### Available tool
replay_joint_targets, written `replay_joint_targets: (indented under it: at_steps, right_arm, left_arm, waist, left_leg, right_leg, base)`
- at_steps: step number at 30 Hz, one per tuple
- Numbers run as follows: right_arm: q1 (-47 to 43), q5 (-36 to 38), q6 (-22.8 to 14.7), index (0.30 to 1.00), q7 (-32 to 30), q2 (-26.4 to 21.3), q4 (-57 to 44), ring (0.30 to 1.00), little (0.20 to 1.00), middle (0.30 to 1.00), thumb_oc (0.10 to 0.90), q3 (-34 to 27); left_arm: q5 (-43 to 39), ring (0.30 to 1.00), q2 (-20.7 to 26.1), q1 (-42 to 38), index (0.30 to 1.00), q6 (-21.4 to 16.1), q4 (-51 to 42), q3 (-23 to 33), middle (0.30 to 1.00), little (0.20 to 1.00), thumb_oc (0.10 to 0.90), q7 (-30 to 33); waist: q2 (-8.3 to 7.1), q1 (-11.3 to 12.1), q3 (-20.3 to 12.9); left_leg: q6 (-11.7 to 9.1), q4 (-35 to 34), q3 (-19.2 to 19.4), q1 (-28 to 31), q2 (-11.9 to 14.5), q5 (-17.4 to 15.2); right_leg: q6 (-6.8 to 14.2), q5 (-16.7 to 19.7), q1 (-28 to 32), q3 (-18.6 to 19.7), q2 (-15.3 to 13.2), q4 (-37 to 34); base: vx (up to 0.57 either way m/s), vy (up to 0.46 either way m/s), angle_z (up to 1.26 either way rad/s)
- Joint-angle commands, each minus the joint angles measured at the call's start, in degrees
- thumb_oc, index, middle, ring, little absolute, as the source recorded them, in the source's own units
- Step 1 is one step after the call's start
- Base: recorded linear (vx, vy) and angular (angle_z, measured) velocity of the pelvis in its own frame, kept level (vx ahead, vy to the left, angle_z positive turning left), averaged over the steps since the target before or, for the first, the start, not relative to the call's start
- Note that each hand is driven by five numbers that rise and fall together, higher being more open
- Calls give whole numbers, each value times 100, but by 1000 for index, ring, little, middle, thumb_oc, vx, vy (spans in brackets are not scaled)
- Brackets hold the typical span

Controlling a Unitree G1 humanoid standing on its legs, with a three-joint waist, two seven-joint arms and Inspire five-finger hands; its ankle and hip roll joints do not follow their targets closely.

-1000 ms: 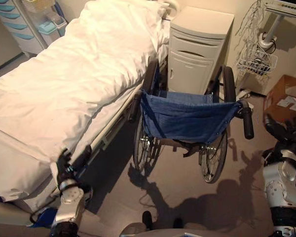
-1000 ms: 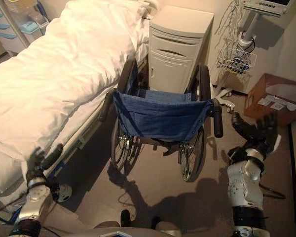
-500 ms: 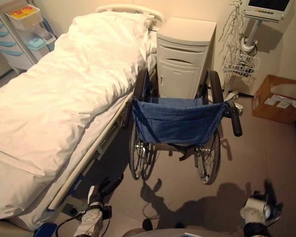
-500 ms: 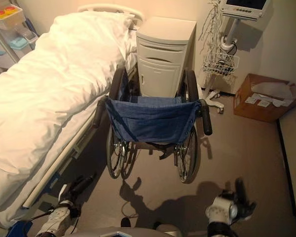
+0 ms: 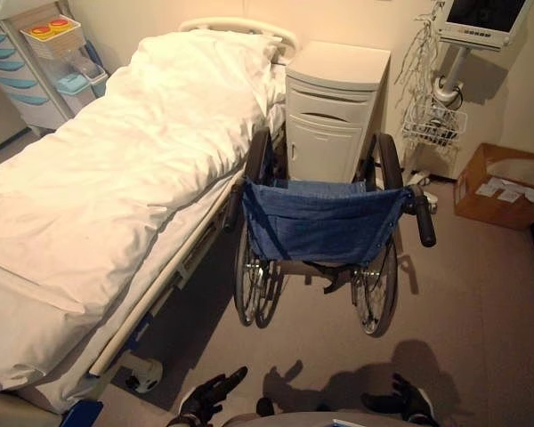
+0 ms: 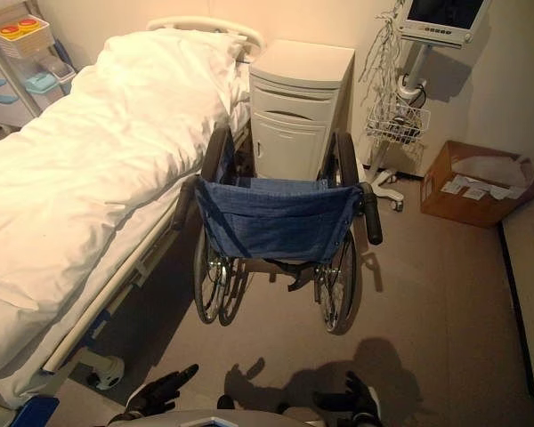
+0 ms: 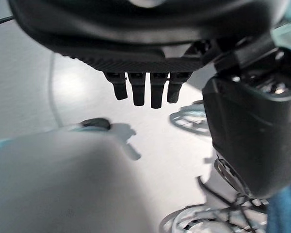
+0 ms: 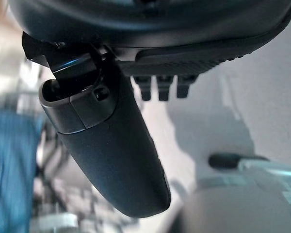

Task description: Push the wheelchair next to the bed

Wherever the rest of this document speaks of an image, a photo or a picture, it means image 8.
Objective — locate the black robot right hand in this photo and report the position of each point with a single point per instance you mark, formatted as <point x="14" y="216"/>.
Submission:
<point x="116" y="150"/>

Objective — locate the blue fabric sheet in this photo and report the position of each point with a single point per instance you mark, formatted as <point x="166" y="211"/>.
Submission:
<point x="12" y="170"/>

